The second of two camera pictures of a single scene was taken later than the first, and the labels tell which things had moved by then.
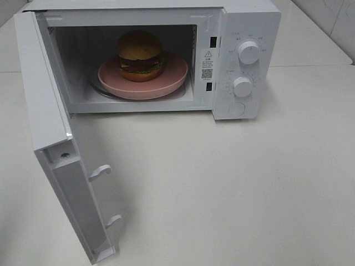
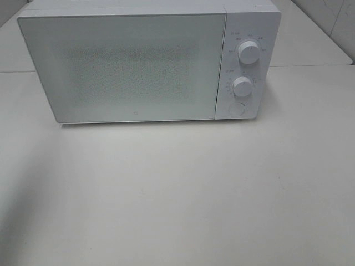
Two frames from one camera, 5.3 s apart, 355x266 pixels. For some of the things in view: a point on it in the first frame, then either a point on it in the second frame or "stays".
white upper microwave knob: x=248 y=52 stays
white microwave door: x=55 y=139 to x=117 y=68
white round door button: x=237 y=108 stays
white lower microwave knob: x=242 y=87 stays
